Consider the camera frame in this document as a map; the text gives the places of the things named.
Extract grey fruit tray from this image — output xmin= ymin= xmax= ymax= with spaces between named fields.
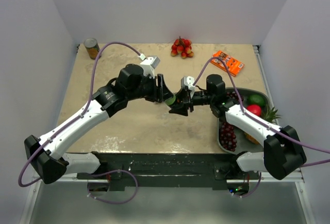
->
xmin=217 ymin=88 xmax=272 ymax=154

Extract red toy fruit bunch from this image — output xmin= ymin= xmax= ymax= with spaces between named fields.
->
xmin=170 ymin=37 xmax=194 ymax=59

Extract green bottle lid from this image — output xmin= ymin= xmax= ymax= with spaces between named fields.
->
xmin=164 ymin=96 xmax=176 ymax=106

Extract toy pineapple orange yellow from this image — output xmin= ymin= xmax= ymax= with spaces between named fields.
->
xmin=244 ymin=105 xmax=281 ymax=144

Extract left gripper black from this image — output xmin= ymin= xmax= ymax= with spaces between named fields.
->
xmin=127 ymin=73 xmax=173 ymax=103

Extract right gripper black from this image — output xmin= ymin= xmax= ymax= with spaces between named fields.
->
xmin=169 ymin=87 xmax=215 ymax=116

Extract orange cardboard box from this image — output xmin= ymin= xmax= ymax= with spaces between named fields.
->
xmin=210 ymin=50 xmax=245 ymax=77

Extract red toy apple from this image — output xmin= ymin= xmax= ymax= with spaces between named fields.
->
xmin=246 ymin=104 xmax=262 ymax=117

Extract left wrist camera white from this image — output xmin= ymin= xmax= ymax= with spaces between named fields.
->
xmin=139 ymin=54 xmax=160 ymax=78

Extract tin can fruit label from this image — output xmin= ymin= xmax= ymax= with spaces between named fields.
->
xmin=84 ymin=38 xmax=100 ymax=60

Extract green toy avocado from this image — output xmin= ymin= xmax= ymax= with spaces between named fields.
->
xmin=247 ymin=94 xmax=266 ymax=107

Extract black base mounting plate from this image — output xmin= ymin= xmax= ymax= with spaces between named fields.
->
xmin=66 ymin=152 xmax=258 ymax=191

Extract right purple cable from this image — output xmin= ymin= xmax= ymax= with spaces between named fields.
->
xmin=193 ymin=57 xmax=330 ymax=167

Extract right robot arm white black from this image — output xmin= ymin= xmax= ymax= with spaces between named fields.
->
xmin=165 ymin=74 xmax=307 ymax=180

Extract green lidded pill bottle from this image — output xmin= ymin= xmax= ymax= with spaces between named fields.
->
xmin=164 ymin=95 xmax=180 ymax=108

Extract aluminium frame rail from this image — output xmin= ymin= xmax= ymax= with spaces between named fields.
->
xmin=33 ymin=160 xmax=305 ymax=183

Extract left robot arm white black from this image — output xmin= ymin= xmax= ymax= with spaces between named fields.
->
xmin=24 ymin=64 xmax=175 ymax=184

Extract dark red toy grapes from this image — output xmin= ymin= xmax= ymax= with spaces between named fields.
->
xmin=219 ymin=91 xmax=244 ymax=152

